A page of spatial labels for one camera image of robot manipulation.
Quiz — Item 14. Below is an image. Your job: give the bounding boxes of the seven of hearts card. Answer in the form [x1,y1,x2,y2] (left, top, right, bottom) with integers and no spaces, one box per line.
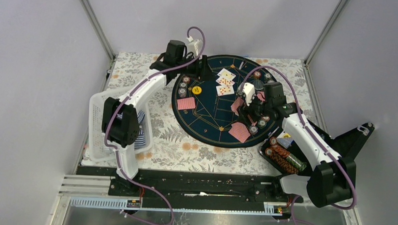
[216,85,235,96]

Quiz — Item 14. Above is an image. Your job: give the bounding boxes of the blue chip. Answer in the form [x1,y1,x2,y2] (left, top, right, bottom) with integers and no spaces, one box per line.
[179,82,187,88]
[264,73,272,81]
[257,119,267,129]

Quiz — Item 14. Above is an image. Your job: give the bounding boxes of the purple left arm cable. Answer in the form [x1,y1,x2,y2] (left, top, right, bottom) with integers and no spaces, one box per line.
[102,23,206,199]

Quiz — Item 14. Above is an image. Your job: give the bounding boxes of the black poker chip case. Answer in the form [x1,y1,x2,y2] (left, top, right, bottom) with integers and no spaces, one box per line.
[258,117,376,182]

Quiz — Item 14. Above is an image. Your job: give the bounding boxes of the red chip rows in case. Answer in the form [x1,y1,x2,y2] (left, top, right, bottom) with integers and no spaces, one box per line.
[265,137,307,174]

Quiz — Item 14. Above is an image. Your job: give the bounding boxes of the playing card deck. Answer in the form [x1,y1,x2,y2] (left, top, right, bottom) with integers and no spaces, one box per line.
[277,131,294,149]

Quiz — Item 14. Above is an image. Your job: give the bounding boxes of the pink sponge block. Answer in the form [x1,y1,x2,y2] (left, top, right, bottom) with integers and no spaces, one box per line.
[231,97,244,116]

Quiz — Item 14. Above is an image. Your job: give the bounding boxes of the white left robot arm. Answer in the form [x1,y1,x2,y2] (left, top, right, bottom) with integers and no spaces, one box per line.
[101,38,214,196]

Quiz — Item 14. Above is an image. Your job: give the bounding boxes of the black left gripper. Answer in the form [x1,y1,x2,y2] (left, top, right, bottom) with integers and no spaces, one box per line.
[176,54,217,82]

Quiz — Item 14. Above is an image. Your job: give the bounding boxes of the round dark poker mat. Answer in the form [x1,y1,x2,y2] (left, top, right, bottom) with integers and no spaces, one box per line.
[171,54,277,149]

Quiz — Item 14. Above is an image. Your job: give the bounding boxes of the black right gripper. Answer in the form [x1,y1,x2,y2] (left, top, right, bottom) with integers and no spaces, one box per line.
[236,91,272,129]

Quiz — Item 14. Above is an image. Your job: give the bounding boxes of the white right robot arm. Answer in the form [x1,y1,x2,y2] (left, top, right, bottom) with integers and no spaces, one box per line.
[237,81,357,210]

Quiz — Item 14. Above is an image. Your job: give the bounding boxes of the nine of hearts card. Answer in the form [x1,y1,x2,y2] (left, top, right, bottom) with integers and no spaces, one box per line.
[216,76,235,86]

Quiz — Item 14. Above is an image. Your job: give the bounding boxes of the white plastic laundry basket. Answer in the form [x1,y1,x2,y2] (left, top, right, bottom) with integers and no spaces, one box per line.
[88,87,153,162]

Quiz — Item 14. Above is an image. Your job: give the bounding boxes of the red card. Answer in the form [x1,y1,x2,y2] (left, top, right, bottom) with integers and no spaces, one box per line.
[176,97,196,111]
[228,122,251,143]

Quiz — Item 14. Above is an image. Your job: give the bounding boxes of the yellow big blind button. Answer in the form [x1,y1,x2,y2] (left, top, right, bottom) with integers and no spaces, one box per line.
[191,86,202,95]

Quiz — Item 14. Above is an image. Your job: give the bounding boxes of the red cards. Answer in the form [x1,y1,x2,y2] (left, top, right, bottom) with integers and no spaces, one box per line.
[257,91,266,102]

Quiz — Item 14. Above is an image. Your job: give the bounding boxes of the red five chip stack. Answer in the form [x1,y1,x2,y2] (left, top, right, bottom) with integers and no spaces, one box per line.
[262,116,270,122]

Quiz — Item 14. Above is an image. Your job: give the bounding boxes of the grey chip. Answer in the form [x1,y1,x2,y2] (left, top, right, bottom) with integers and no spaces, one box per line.
[249,125,258,135]
[178,87,187,99]

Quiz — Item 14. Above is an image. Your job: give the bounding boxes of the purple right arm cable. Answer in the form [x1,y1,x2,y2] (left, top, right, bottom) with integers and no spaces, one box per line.
[235,64,363,225]

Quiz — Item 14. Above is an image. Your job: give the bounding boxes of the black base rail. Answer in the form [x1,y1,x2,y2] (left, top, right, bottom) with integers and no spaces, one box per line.
[76,166,295,213]

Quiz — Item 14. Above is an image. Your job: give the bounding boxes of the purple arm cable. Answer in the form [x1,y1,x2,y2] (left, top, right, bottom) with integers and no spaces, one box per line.
[102,23,206,199]
[235,64,363,225]

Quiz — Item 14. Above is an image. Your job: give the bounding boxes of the blue white striped cloth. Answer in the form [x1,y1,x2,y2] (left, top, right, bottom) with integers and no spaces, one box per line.
[134,110,146,150]

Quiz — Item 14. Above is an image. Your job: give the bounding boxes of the ace of clubs card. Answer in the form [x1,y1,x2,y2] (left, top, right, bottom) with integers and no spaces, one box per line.
[218,68,236,80]

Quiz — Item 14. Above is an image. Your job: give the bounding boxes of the clear dealer button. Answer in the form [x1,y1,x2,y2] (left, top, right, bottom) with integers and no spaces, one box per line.
[253,79,264,91]

